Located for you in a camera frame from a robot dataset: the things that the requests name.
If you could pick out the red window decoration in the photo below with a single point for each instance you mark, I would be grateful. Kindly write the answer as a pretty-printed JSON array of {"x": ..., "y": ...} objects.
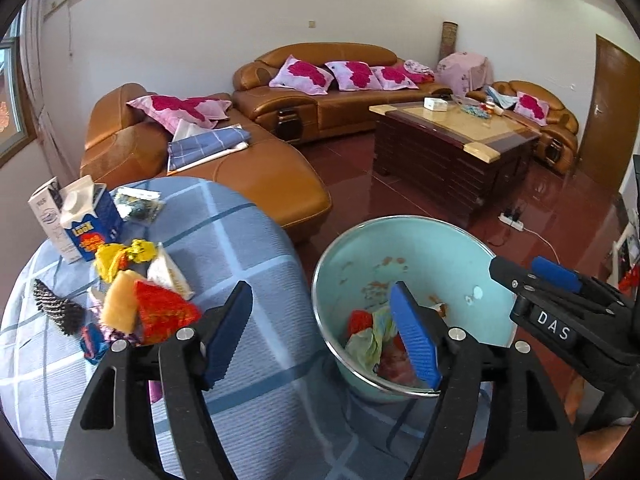
[{"x": 4, "y": 117}]

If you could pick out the white folded cloth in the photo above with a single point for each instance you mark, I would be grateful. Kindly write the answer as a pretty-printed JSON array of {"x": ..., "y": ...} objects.
[{"x": 186, "y": 130}]

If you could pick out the red blue snack wrapper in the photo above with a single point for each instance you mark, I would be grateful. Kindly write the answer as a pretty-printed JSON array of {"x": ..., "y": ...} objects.
[{"x": 94, "y": 342}]

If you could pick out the light blue cartoon bucket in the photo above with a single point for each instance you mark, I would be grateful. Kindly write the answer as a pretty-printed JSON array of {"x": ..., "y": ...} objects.
[{"x": 430, "y": 245}]

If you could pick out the pink cloth cover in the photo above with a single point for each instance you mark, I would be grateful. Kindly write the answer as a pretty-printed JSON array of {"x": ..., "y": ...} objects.
[{"x": 465, "y": 72}]

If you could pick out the folded blue checked sheet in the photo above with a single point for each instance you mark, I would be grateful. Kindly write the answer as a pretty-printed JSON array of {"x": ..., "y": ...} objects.
[{"x": 207, "y": 147}]

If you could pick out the yellow wrapper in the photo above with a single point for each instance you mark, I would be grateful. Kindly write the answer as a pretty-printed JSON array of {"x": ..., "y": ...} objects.
[{"x": 142, "y": 251}]

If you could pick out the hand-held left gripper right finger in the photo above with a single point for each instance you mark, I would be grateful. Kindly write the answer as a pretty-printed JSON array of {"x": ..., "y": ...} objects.
[{"x": 415, "y": 340}]

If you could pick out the pile of small blue packets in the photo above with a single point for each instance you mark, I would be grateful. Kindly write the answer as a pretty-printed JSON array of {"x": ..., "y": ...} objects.
[{"x": 474, "y": 111}]

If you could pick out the white carton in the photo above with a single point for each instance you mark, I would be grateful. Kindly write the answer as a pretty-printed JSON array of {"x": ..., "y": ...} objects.
[{"x": 47, "y": 220}]

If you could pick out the white power strip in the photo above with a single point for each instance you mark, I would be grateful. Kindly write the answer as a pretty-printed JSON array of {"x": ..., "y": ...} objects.
[{"x": 511, "y": 221}]

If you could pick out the orange red wrapper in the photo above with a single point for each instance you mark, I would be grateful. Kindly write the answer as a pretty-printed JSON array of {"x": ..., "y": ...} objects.
[{"x": 359, "y": 322}]

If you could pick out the pink floral pillow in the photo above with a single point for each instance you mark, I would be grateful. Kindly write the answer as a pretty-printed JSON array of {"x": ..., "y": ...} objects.
[
  {"x": 531, "y": 107},
  {"x": 395, "y": 78},
  {"x": 352, "y": 76},
  {"x": 302, "y": 75},
  {"x": 175, "y": 107}
]

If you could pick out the pale pink curtain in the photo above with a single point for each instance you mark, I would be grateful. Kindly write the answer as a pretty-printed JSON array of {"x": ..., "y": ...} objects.
[{"x": 40, "y": 85}]

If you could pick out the light blue cloth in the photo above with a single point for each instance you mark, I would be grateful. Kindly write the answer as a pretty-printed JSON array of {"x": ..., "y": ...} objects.
[{"x": 500, "y": 96}]

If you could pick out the yellow sponge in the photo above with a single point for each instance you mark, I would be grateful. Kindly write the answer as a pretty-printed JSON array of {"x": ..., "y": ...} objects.
[{"x": 122, "y": 302}]

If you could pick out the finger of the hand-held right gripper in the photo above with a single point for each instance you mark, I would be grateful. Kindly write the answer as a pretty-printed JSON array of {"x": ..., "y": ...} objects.
[
  {"x": 510, "y": 275},
  {"x": 557, "y": 272}
]

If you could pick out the brown wooden door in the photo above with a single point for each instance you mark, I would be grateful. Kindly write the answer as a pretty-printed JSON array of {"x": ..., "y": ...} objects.
[{"x": 610, "y": 110}]

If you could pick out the long brown leather sofa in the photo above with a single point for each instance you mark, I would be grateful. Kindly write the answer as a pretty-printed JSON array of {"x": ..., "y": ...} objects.
[{"x": 345, "y": 110}]

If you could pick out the pink crumpled blanket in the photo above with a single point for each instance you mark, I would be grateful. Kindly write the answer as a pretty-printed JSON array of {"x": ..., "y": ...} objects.
[{"x": 419, "y": 70}]

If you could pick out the dark wooden coffee table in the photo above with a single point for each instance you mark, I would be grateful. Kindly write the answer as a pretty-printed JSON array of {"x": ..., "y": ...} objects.
[{"x": 440, "y": 170}]

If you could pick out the window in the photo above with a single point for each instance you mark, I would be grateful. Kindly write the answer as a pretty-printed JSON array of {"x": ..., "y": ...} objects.
[{"x": 12, "y": 100}]

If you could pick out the dark pine cone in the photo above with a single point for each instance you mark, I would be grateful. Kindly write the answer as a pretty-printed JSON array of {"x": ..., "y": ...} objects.
[{"x": 57, "y": 307}]

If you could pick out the blue milk carton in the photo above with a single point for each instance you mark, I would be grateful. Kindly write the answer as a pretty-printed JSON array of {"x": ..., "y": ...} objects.
[{"x": 97, "y": 235}]

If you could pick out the yellow orange plastic bag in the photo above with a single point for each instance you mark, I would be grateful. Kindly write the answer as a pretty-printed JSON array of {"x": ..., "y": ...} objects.
[{"x": 112, "y": 260}]

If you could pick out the silver foil snack packet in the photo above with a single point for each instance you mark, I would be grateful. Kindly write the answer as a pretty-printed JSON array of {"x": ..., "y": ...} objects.
[{"x": 137, "y": 207}]

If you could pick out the white tissue box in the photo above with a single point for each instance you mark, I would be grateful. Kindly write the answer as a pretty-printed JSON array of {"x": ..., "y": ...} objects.
[{"x": 434, "y": 104}]

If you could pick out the pale green plastic bag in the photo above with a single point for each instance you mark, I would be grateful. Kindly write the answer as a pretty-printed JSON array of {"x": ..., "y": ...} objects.
[{"x": 370, "y": 345}]

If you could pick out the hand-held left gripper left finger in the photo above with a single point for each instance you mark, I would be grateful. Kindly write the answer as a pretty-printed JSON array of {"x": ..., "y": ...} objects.
[{"x": 220, "y": 345}]

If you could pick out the brown leather armchair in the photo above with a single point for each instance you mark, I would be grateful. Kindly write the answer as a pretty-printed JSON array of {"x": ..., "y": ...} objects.
[{"x": 562, "y": 132}]

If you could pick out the red plastic bag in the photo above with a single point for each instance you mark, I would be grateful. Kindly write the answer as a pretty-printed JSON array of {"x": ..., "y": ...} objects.
[{"x": 165, "y": 310}]

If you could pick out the rolled brown mat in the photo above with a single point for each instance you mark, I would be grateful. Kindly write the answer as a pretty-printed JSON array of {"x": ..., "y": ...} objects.
[{"x": 448, "y": 37}]

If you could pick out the brown leather chaise sofa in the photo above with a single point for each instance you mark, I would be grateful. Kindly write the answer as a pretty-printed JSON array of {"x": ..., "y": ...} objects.
[{"x": 280, "y": 180}]

